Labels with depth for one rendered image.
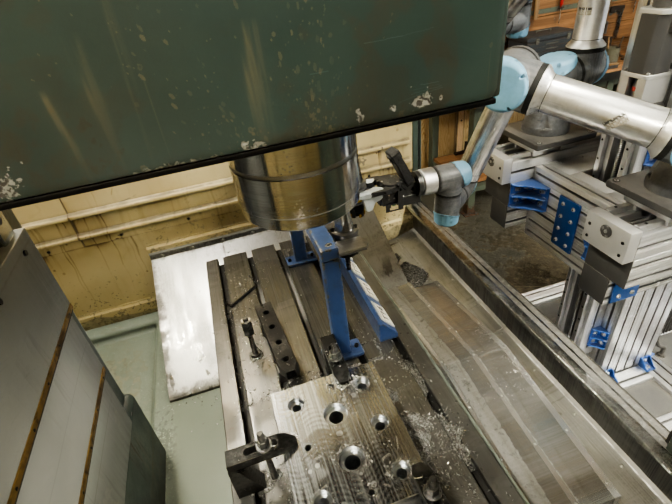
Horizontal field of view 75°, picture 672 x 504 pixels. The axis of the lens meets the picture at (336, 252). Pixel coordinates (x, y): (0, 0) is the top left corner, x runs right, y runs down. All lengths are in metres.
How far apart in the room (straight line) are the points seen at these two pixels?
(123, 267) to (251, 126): 1.46
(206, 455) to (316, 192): 1.02
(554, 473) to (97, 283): 1.58
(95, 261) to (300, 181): 1.40
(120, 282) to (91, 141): 1.47
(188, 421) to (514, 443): 0.91
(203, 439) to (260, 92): 1.16
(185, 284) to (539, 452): 1.23
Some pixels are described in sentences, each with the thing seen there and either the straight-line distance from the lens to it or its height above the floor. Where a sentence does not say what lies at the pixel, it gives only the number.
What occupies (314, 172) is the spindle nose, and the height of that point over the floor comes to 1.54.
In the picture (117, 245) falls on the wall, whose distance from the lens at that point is 1.77.
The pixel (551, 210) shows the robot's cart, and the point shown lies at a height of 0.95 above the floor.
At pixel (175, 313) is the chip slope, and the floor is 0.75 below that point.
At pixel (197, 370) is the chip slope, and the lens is 1.54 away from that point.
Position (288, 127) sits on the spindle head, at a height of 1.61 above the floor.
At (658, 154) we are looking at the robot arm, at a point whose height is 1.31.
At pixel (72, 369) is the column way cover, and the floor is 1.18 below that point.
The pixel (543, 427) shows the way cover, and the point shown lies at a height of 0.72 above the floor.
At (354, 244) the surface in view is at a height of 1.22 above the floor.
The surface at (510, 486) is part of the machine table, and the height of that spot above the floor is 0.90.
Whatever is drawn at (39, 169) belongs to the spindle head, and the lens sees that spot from 0.43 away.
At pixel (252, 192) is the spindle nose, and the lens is 0.51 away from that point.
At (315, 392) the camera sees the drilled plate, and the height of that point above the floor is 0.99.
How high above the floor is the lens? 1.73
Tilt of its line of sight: 34 degrees down
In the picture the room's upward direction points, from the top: 7 degrees counter-clockwise
